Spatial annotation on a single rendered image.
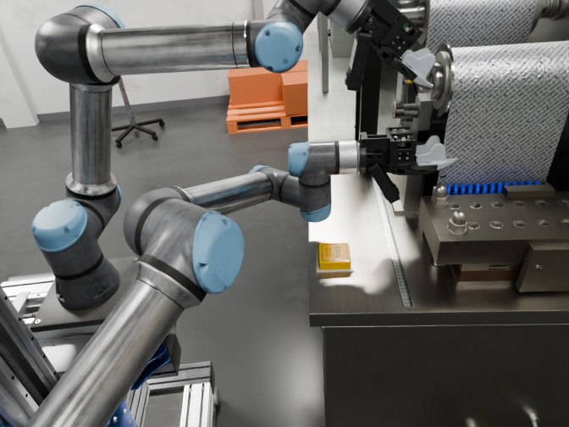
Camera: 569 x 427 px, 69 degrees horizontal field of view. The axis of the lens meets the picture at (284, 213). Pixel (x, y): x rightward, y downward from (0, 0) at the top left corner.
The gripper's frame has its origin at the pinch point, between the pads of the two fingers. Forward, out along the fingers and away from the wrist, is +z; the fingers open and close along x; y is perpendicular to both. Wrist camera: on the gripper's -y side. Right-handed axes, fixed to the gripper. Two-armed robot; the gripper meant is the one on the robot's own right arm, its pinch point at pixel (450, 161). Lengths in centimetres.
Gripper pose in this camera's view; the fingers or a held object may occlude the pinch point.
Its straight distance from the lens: 99.0
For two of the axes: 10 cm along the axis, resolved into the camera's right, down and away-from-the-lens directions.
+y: -0.7, -8.1, -5.8
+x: 0.4, -5.8, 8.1
